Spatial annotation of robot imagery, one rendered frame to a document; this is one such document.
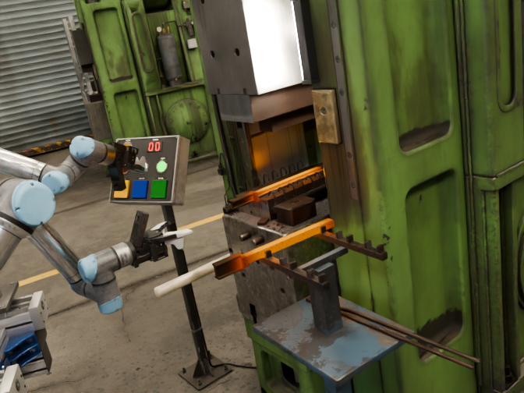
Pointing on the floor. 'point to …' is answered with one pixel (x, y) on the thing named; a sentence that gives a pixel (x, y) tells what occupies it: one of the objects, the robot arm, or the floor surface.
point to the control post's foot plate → (194, 377)
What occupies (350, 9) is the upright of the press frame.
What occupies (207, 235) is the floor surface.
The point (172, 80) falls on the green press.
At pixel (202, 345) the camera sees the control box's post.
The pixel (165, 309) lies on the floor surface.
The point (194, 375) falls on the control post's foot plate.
